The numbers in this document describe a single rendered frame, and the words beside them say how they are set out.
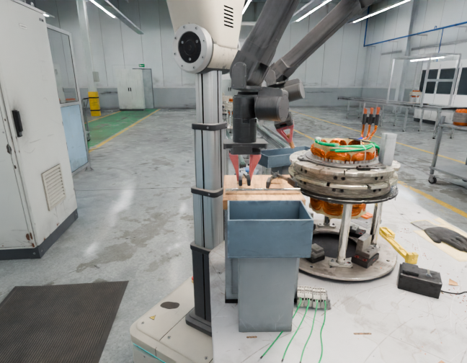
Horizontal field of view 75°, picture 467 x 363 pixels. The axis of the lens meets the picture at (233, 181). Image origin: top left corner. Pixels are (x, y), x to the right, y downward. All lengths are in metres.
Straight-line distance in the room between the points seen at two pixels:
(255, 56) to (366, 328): 0.66
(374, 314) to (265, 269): 0.33
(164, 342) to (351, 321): 0.89
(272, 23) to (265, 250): 0.46
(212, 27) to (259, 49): 0.40
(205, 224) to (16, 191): 1.77
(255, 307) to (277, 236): 0.18
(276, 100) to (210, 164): 0.55
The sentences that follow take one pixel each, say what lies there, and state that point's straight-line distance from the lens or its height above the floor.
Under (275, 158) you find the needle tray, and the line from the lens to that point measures 1.13.
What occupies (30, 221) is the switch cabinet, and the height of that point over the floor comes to 0.32.
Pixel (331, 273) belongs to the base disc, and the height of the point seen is 0.80.
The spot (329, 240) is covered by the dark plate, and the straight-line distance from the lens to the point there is 1.16.
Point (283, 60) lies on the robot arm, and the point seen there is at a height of 1.39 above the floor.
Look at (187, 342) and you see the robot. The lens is 1.49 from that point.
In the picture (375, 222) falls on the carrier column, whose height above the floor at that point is 0.89.
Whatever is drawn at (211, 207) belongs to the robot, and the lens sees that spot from 1.20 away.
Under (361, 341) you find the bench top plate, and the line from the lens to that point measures 0.80.
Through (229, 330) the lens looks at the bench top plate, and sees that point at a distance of 0.77.
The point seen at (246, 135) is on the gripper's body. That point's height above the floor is 1.20.
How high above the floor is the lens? 1.32
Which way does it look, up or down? 18 degrees down
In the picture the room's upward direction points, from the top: straight up
